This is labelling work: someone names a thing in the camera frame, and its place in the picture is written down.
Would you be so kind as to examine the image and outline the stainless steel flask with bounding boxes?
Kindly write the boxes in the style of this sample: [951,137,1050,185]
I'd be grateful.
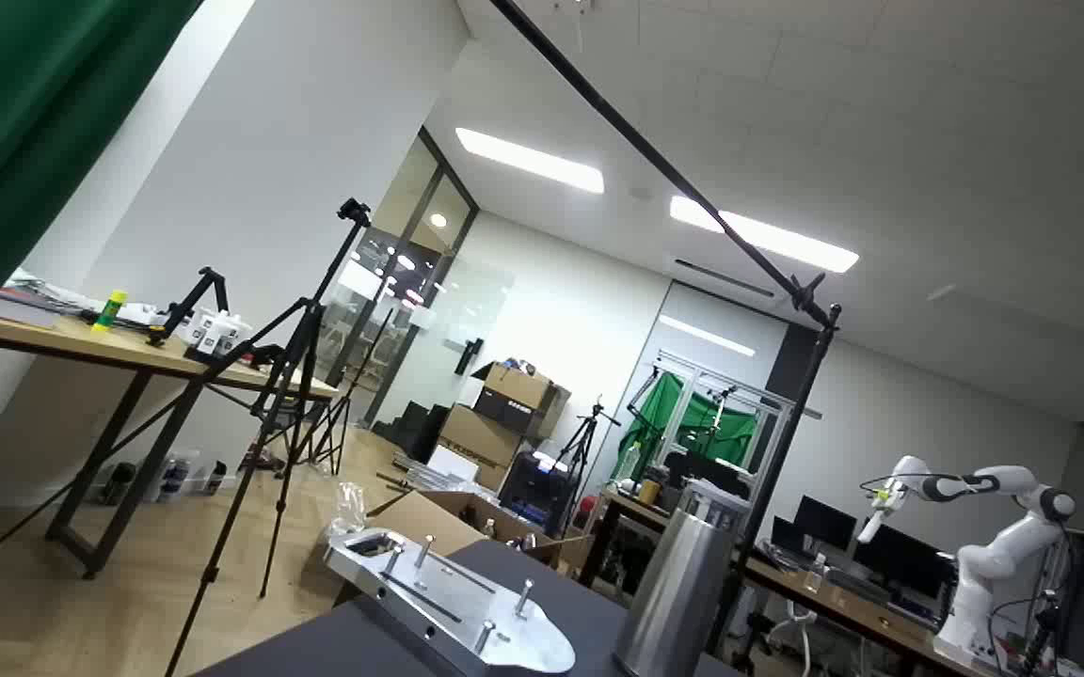
[610,478,758,677]

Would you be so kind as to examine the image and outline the closed cardboard box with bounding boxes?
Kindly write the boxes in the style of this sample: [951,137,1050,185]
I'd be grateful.
[437,402,523,497]
[480,356,575,443]

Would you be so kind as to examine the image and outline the black background tripod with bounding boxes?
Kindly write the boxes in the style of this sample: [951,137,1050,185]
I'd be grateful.
[549,398,610,502]

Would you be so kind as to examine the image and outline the hanging green cloth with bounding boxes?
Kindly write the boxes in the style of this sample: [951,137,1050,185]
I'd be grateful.
[613,366,767,481]

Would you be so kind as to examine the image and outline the black box device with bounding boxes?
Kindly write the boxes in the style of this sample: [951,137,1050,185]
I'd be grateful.
[496,448,575,529]

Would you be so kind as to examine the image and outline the long ceiling light panel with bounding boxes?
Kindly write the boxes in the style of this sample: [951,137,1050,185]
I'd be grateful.
[665,190,861,277]
[452,125,610,198]

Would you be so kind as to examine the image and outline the tall black tripod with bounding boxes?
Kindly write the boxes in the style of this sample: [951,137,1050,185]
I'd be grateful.
[0,194,377,677]

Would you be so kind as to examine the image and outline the clear plastic cup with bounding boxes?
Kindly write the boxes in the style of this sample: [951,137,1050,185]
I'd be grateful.
[333,478,374,541]

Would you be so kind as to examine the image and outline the metal plate with pegs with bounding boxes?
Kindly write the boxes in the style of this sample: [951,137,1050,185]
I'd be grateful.
[321,524,581,677]

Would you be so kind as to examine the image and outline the black computer monitor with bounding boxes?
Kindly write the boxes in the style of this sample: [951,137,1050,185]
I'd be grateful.
[792,492,861,556]
[851,520,951,600]

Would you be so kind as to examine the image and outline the small black tripod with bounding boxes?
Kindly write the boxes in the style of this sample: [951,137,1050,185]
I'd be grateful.
[145,262,235,348]

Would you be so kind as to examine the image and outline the long wooden desk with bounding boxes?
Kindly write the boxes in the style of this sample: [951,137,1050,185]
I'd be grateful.
[591,487,999,677]

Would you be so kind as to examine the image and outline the yellow green bottle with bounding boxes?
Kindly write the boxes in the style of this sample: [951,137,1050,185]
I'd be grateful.
[91,287,132,338]

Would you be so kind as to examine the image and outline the wooden table black legs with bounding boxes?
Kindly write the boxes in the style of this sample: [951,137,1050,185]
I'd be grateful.
[0,307,347,582]

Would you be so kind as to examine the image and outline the stack of papers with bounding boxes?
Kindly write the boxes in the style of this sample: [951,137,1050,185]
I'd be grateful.
[0,268,104,318]

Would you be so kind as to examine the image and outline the large green backdrop cloth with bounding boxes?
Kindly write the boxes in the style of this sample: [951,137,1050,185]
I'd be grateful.
[0,0,209,348]

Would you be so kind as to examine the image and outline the black backdrop pole frame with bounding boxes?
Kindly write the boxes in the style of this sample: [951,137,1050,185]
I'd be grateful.
[485,0,847,655]

